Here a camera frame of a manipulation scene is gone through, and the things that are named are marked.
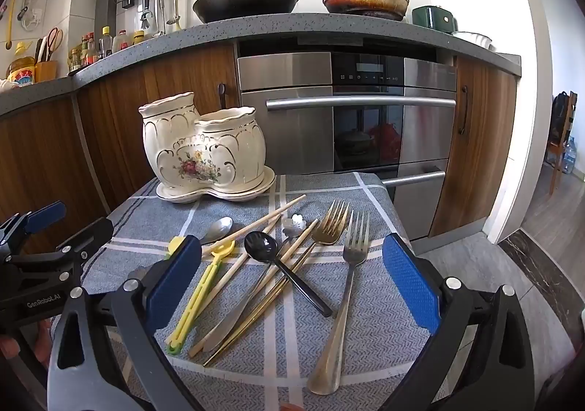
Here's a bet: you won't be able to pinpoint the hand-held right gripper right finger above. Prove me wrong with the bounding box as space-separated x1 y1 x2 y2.
381 233 535 411

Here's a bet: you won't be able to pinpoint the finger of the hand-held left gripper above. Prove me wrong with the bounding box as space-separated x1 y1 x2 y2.
55 217 114 264
0 201 67 254

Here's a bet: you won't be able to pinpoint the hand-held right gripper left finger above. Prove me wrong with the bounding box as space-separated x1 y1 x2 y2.
46 235 204 411

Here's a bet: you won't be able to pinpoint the yellow green plastic utensil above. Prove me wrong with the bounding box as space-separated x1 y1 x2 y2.
165 239 237 355

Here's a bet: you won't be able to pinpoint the silver knife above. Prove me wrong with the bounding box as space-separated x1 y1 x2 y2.
200 274 293 352

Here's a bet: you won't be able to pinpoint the silver fork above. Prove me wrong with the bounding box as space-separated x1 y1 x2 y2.
307 210 371 396

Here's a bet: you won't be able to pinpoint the gold chopstick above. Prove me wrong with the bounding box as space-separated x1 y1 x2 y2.
203 243 318 367

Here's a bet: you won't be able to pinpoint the black spoon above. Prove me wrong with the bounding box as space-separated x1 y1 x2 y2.
244 231 334 318

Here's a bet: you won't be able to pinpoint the gold fork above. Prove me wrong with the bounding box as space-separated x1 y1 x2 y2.
219 199 351 348

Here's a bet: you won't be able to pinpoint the floral ceramic utensil holder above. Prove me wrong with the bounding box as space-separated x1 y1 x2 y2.
138 91 267 193

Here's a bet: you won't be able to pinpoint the person's left hand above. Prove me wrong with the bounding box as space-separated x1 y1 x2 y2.
0 334 23 365

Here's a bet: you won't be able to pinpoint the wooden cabinet door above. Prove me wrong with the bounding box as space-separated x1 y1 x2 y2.
430 57 518 238
0 93 108 256
75 44 241 215

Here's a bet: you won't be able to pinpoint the stainless steel drawer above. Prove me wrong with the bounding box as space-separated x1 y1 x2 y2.
379 158 451 242

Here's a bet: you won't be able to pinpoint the cream ceramic holder saucer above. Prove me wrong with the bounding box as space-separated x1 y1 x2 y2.
156 168 277 203

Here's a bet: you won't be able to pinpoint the grey checked table cloth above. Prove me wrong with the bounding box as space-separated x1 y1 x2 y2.
50 172 439 411

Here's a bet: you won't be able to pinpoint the yellow cooking oil bottle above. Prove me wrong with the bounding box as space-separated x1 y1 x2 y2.
5 42 36 87

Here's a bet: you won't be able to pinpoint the red label sauce bottle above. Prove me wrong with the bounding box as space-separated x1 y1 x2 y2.
83 33 99 67

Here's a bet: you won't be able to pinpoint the stainless steel built-in oven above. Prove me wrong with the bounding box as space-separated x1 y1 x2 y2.
237 51 458 176

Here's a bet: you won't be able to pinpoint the wooden chair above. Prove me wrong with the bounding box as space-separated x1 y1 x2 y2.
546 91 579 197

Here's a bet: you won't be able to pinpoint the large water bottle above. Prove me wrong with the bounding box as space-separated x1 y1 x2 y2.
561 137 578 175

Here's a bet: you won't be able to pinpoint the dark backpack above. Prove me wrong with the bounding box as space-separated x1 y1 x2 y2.
551 92 572 144

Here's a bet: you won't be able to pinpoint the white pot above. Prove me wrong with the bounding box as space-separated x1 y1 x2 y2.
452 31 497 50

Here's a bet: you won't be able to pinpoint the green kitchen appliance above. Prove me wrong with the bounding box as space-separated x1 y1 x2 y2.
412 5 459 34

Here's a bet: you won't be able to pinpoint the grey speckled kitchen counter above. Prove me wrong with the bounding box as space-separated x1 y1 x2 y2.
0 12 522 117

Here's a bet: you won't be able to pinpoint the red handled scissors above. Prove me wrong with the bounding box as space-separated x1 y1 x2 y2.
46 27 64 62

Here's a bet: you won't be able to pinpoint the yellow gas hose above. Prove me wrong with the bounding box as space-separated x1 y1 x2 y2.
4 0 22 50

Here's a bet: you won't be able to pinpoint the white wall socket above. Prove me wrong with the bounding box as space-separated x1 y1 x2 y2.
18 0 47 31

